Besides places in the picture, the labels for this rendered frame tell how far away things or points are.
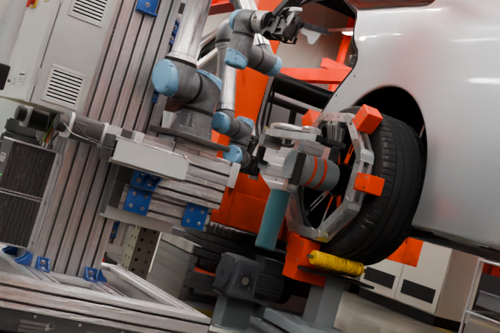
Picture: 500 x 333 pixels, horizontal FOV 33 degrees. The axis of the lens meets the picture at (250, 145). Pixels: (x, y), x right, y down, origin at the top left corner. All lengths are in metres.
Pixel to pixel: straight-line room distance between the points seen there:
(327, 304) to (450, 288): 4.89
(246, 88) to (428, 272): 4.99
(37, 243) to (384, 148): 1.38
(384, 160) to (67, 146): 1.24
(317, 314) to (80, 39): 1.53
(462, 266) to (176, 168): 5.97
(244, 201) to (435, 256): 4.81
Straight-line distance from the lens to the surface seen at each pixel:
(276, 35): 2.62
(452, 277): 8.43
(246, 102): 3.85
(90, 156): 3.00
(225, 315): 3.90
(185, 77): 2.88
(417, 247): 6.96
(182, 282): 3.94
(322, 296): 3.60
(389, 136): 3.42
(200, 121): 2.94
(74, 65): 2.91
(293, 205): 3.74
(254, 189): 3.92
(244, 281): 3.71
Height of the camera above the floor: 0.66
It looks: 4 degrees up
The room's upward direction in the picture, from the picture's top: 16 degrees clockwise
